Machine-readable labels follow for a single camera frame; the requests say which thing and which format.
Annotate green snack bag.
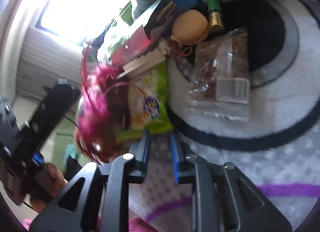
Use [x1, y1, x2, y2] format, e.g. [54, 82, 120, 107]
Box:
[116, 62, 173, 142]

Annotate green gold bottle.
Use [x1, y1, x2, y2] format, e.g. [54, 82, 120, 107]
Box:
[207, 0, 224, 33]

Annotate clear packet brown contents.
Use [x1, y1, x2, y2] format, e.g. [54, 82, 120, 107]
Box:
[188, 27, 251, 121]

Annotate person's left hand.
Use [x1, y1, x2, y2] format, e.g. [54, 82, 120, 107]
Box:
[26, 163, 68, 212]

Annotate pink feather toy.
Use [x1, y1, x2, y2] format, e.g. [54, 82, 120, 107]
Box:
[75, 43, 130, 163]

